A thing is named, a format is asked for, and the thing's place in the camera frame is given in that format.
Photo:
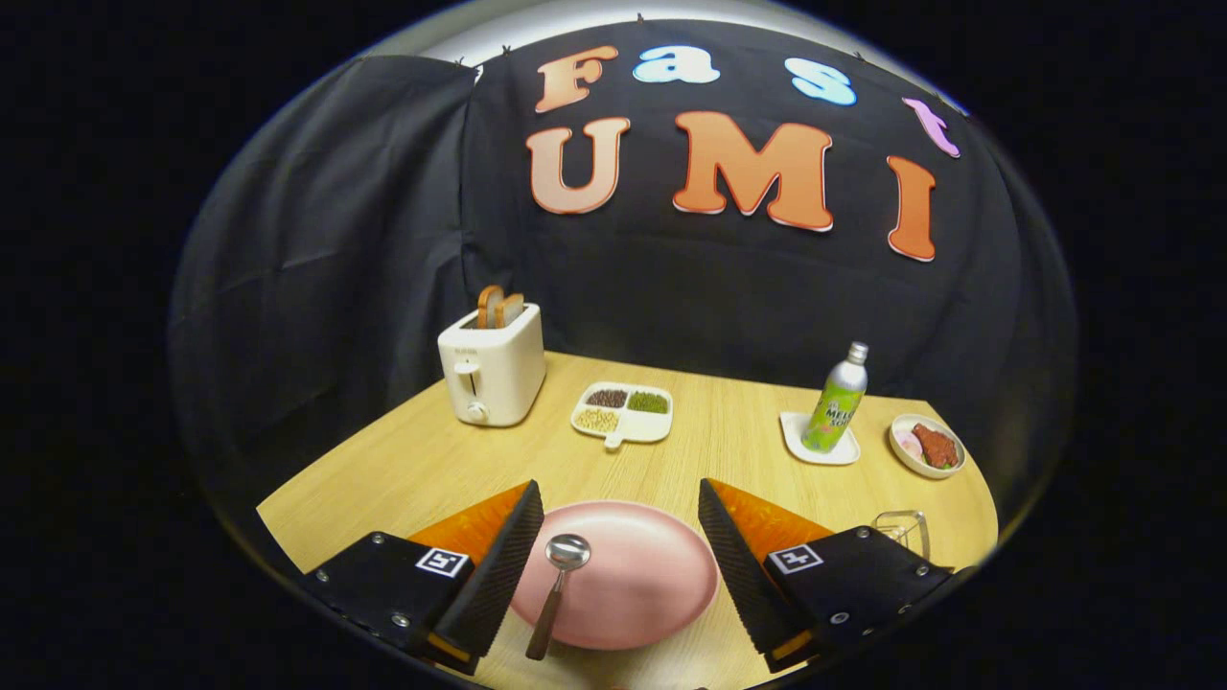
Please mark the black backdrop cloth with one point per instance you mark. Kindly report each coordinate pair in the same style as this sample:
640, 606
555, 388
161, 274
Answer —
719, 287

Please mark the green beans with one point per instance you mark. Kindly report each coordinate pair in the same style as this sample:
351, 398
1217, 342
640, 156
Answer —
648, 402

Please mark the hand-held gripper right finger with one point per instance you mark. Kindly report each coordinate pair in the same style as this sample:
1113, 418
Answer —
743, 575

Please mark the red-brown meat piece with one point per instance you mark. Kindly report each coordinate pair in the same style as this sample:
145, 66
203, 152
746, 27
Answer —
937, 447

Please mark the white divided snack dish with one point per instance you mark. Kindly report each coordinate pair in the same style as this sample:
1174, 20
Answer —
644, 426

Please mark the white toaster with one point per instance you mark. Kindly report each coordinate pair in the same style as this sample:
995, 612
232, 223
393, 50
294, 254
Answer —
498, 369

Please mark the green soda bottle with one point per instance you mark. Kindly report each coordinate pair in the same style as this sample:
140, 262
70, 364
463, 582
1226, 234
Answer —
834, 407

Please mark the dark brown beans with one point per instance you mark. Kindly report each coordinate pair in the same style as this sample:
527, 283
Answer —
607, 398

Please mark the pink round plate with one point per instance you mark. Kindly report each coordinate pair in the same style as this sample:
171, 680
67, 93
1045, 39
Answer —
633, 575

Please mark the white square coaster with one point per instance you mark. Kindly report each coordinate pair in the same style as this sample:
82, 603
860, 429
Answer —
791, 431

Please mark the pale yellow beans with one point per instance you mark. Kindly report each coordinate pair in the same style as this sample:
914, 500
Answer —
596, 420

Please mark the white oval dish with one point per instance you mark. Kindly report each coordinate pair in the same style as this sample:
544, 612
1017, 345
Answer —
906, 462

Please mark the pink ham slices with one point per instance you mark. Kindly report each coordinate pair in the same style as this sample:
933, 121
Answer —
909, 445

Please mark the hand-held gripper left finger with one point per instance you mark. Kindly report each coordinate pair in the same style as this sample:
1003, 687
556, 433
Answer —
498, 575

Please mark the brown toast slice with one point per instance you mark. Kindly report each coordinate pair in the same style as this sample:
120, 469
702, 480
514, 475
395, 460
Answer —
513, 309
487, 305

